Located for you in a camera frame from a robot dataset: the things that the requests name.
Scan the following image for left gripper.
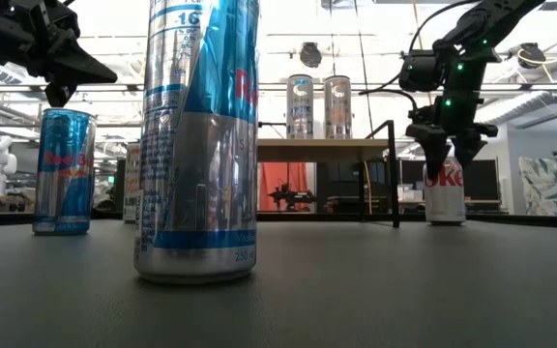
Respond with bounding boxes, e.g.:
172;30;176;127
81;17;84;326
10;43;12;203
0;0;119;109

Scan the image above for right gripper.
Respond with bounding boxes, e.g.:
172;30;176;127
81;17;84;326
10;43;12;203
405;60;500;182

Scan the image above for Diet Coke can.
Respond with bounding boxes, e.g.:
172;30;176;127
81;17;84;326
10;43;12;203
423;155;467;226

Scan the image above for blue silver Red Bull can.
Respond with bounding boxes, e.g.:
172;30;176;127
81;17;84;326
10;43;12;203
32;107;98;237

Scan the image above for slim silver can red print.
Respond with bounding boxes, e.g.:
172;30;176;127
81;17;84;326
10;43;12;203
122;142;142;223

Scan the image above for silver Celsius can orange print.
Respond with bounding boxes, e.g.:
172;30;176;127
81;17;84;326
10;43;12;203
323;74;353;140

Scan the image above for silver Celsius can blue print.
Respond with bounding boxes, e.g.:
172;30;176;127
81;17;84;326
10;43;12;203
285;73;315;140

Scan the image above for wooden shelf black metal legs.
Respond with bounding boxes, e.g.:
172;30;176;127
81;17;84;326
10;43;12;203
257;119;401;229

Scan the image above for white teal patterned tarp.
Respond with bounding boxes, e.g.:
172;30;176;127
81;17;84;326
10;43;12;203
518;153;557;218

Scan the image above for black box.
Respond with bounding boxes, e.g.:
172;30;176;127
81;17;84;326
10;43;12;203
113;158;128;214

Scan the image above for Red Bull Sugarfree can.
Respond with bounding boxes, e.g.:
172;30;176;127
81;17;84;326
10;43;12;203
132;0;261;285

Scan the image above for small black robot device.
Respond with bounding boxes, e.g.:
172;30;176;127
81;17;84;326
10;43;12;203
267;182;317;210

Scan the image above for black table mat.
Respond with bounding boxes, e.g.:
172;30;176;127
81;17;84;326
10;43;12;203
0;217;557;348

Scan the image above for orange fabric panel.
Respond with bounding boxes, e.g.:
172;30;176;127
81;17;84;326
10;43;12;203
257;161;316;213

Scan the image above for silver ventilation duct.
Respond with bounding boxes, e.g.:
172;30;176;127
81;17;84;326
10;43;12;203
471;89;557;128

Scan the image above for short yellow cable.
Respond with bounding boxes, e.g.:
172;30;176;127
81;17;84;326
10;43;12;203
363;159;373;215

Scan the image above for black ceiling cord reel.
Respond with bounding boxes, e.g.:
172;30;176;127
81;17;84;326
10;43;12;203
299;42;323;69
504;42;549;70

